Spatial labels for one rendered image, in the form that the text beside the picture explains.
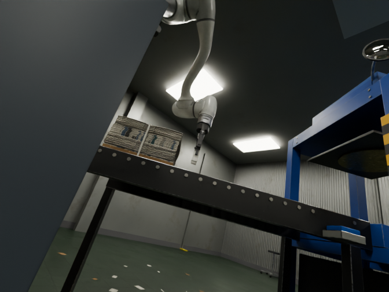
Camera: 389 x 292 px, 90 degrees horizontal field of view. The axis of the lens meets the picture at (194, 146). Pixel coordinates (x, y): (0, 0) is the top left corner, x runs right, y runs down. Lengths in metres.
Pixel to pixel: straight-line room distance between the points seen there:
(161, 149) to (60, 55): 0.76
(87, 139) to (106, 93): 0.08
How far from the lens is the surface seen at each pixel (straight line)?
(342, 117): 1.58
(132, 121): 1.12
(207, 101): 1.19
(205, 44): 1.19
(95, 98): 0.34
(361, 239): 1.04
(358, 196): 2.20
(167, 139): 1.06
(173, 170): 0.86
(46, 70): 0.34
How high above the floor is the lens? 0.57
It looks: 23 degrees up
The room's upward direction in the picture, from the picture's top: 16 degrees clockwise
